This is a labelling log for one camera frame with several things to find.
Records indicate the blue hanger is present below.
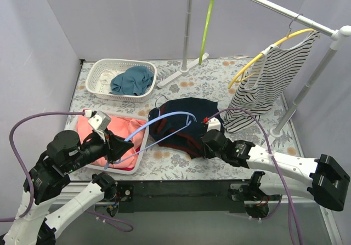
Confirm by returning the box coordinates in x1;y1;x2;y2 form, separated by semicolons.
112;102;197;164

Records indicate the navy tank top red trim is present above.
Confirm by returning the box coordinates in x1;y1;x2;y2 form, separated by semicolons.
149;97;219;159

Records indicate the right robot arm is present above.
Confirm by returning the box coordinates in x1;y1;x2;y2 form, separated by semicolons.
201;130;350;212

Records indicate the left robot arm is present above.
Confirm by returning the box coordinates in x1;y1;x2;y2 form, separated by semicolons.
1;130;134;244

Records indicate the striped tank top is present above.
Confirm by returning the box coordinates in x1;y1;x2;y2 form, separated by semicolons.
224;30;320;133

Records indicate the yellow hanger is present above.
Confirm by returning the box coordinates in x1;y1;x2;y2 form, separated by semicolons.
228;15;315;89

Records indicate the green hanger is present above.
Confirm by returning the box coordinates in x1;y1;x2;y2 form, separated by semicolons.
199;0;215;65

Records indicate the pink cloth in basket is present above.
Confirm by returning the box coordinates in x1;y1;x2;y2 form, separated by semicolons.
76;116;146;171

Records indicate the white plastic basket front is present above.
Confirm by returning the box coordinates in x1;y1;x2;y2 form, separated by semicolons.
67;110;149;174

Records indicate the white plastic basket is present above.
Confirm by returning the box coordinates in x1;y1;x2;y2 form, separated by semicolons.
86;59;157;102
67;110;149;174

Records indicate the floral table mat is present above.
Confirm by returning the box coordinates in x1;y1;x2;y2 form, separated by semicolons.
70;59;304;181

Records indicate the teal cloth in basket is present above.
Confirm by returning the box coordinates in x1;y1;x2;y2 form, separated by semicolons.
110;66;154;96

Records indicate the white cloth in basket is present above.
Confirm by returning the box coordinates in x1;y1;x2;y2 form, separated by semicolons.
99;70;118;87

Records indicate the white plastic basket rear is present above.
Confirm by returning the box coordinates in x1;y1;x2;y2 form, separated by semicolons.
86;59;157;102

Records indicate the white clothes rack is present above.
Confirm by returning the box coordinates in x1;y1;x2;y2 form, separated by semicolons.
157;0;350;140

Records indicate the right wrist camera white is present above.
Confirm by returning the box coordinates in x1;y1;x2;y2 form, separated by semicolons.
203;117;222;132

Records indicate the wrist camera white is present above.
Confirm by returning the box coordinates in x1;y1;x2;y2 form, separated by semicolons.
203;117;222;132
83;110;111;141

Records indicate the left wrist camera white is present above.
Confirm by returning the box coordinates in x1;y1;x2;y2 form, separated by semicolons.
83;110;111;141

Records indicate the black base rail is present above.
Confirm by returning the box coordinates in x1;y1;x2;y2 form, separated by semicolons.
85;179;278;213

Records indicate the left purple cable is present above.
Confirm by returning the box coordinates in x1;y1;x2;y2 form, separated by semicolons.
0;110;135;232

